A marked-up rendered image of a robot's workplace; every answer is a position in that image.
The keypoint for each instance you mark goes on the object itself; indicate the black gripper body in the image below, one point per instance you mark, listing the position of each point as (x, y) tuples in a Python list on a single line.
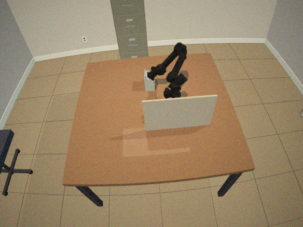
[(176, 88)]

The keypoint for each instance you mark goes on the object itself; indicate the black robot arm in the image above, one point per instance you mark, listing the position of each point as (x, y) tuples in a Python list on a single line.
[(180, 51)]

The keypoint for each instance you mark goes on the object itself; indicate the grey wall panel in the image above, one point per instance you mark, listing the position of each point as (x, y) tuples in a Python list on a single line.
[(172, 113)]

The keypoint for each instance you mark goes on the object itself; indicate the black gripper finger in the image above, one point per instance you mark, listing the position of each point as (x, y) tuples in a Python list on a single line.
[(176, 95)]

